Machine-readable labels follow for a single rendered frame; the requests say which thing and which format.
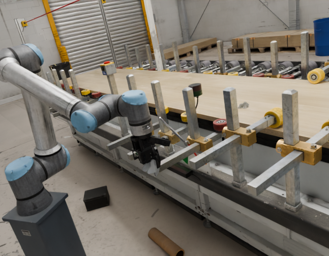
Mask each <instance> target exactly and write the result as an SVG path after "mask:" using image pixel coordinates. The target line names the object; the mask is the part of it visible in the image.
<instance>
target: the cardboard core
mask: <svg viewBox="0 0 329 256"><path fill-rule="evenodd" d="M148 237H149V238H151V239H152V240H153V241H154V242H155V243H156V244H157V245H159V246H160V247H161V248H162V249H163V250H164V251H165V252H167V253H168V254H169V255H170V256H184V254H185V251H184V250H183V249H182V248H181V247H179V246H178V245H177V244H176V243H174V242H173V241H172V240H171V239H169V238H168V237H167V236H166V235H164V234H163V233H162V232H160V231H159V230H158V229H157V228H151V229H150V231H149V232H148Z"/></svg>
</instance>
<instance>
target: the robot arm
mask: <svg viewBox="0 0 329 256"><path fill-rule="evenodd" d="M43 62H44V58H43V55H42V53H41V51H40V50H39V49H38V47H37V46H35V45H33V44H21V45H18V46H13V47H9V48H4V49H1V50H0V81H1V82H5V83H8V82H10V83H12V84H13V85H15V86H16V87H18V88H20V89H21V92H22V96H23V100H24V103H25V107H26V111H27V115H28V118H29V122H30V125H31V128H32V132H33V136H34V140H35V144H36V147H35V148H34V155H35V156H33V157H30V156H25V157H21V158H18V159H16V160H14V161H12V162H11V163H9V164H8V165H7V166H6V168H5V175H6V179H7V181H8V183H9V185H10V187H11V189H12V192H13V194H14V196H15V198H16V210H17V213H18V214H19V215H20V216H31V215H34V214H37V213H39V212H41V211H43V210H44V209H46V208H47V207H48V206H49V205H50V204H51V203H52V201H53V197H52V195H51V193H50V192H49V191H47V190H46V189H45V188H44V185H43V182H44V181H45V180H47V179H49V178H50V177H52V176H53V175H55V174H56V173H58V172H60V171H61V170H63V169H64V168H65V167H67V166H68V165H69V163H70V154H69V152H68V150H67V149H66V148H65V147H64V145H62V144H61V143H60V142H57V141H56V137H55V132H54V128H53V124H52V119H51V115H50V110H49V107H51V108H52V109H54V110H56V111H57V112H59V113H61V114H62V115H64V116H66V117H67V118H69V119H70V120H71V123H72V125H73V127H74V128H76V130H77V131H79V132H81V133H88V132H91V131H93V130H95V129H96V128H98V127H99V126H101V125H103V124H105V123H106V122H108V121H110V120H112V119H114V118H115V117H127V118H128V122H129V126H130V130H131V134H132V135H133V136H131V137H130V138H131V142H132V146H133V149H132V153H133V157H134V160H136V159H139V161H140V163H141V164H143V165H144V164H145V165H144V166H143V168H142V170H143V171H144V172H145V171H147V173H148V174H151V173H153V174H154V175H155V176H158V173H159V170H160V165H161V160H160V156H159V152H158V149H157V147H156V146H155V144H160V145H162V146H169V145H170V142H171V141H169V139H167V138H163V137H162V138H160V137H156V136H151V135H152V131H153V124H152V120H151V115H150V112H149V108H148V103H147V98H146V95H145V92H144V91H142V90H129V91H126V92H124V93H123V94H106V95H103V96H101V97H100V98H99V100H98V101H97V102H95V103H92V104H89V103H87V102H85V101H83V100H80V99H79V98H77V97H75V96H73V95H71V94H70V93H68V92H66V91H64V90H62V89H61V88H59V87H57V86H55V85H54V84H52V83H50V82H48V81H46V80H45V79H43V78H42V75H41V68H40V66H41V65H43ZM134 151H135V152H136V157H135V156H134Z"/></svg>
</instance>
